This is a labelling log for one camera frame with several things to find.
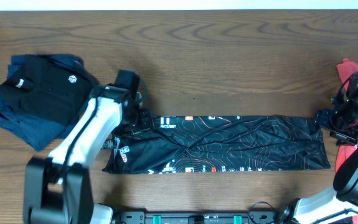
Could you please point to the red shirt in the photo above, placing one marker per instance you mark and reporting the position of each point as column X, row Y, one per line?
column 350, row 124

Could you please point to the navy blue folded shirt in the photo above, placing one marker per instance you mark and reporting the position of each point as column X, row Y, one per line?
column 36, row 132

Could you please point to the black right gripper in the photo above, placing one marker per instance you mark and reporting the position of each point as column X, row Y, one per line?
column 323, row 118

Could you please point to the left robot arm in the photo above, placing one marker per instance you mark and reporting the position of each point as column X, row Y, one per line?
column 57, row 189

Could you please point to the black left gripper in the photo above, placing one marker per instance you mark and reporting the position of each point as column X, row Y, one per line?
column 147, row 124

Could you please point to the black orange-patterned jersey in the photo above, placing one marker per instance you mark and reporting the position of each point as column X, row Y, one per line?
column 193, row 144

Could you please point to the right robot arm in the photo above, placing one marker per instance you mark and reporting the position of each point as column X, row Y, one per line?
column 323, row 207

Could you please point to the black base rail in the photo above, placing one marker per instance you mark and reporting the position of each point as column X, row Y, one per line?
column 193, row 218

